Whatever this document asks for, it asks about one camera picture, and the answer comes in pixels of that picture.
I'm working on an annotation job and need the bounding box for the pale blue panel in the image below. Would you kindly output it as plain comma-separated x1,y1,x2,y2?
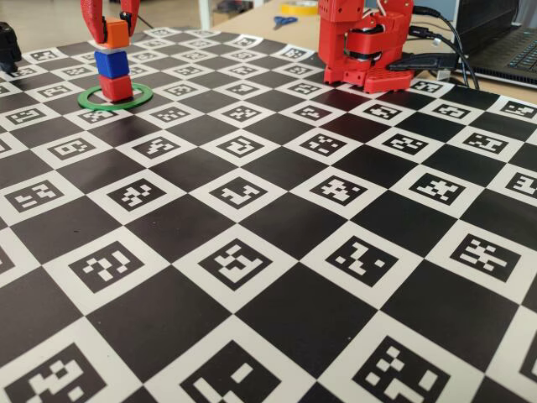
413,0,459,22

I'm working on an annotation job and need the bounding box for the orange cube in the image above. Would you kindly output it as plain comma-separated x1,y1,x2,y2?
103,18,130,50

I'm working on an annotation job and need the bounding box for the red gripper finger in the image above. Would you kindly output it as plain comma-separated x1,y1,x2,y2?
80,0,108,46
118,0,142,39

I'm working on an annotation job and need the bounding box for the black usb cable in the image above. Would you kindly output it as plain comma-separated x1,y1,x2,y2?
413,6,482,90
409,25,473,87

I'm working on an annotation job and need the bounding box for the black white marker checkerboard mat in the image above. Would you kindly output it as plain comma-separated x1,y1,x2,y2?
0,27,537,403

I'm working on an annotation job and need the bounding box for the black laptop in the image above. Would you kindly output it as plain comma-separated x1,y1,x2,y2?
455,0,537,87

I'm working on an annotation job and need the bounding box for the black clamp mount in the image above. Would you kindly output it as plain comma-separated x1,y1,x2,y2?
0,21,23,77

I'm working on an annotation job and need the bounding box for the white table leg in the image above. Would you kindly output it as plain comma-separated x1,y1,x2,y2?
196,0,211,29

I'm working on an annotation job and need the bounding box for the black adapter hub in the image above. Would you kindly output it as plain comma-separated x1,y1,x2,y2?
388,53,457,71

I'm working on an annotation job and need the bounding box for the yellow tape roll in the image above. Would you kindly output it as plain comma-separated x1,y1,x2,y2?
279,0,319,16

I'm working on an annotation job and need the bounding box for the blue cube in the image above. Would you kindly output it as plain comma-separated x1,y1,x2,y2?
94,49,128,80

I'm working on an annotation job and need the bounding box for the red cube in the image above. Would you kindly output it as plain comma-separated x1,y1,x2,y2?
98,74,133,102

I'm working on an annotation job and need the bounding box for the green ring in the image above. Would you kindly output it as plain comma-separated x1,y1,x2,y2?
77,82,154,112

